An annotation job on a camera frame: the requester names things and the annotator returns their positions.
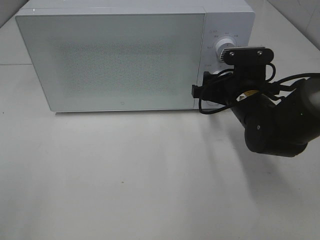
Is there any upper white power knob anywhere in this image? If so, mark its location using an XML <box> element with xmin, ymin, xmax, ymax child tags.
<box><xmin>215</xmin><ymin>36</ymin><xmax>236</xmax><ymax>61</ymax></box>

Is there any round white door button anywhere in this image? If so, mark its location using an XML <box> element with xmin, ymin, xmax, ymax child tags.
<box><xmin>203</xmin><ymin>101</ymin><xmax>224</xmax><ymax>109</ymax></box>

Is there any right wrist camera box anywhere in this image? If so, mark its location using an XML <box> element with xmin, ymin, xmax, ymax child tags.
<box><xmin>219</xmin><ymin>46</ymin><xmax>276</xmax><ymax>83</ymax></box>

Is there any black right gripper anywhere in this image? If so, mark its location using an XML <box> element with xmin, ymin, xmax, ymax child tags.
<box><xmin>190</xmin><ymin>71</ymin><xmax>266</xmax><ymax>108</ymax></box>

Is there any white timer knob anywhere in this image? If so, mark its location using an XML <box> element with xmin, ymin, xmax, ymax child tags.
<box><xmin>212</xmin><ymin>70</ymin><xmax>226</xmax><ymax>76</ymax></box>

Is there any white microwave oven body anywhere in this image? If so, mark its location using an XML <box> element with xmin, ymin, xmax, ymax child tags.
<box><xmin>19</xmin><ymin>0</ymin><xmax>257</xmax><ymax>111</ymax></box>

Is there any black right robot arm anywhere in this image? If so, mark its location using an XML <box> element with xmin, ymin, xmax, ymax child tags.
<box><xmin>191</xmin><ymin>73</ymin><xmax>320</xmax><ymax>157</ymax></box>

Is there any white microwave door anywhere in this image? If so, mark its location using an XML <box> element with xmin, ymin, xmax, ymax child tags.
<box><xmin>16</xmin><ymin>13</ymin><xmax>205</xmax><ymax>112</ymax></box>

